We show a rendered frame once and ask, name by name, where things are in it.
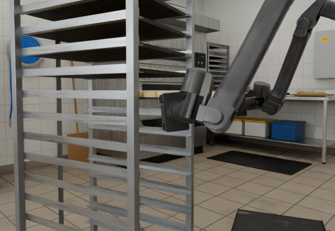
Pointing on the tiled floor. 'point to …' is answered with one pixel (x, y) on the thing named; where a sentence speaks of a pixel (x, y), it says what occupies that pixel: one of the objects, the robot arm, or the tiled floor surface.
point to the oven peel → (81, 155)
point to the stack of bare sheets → (273, 222)
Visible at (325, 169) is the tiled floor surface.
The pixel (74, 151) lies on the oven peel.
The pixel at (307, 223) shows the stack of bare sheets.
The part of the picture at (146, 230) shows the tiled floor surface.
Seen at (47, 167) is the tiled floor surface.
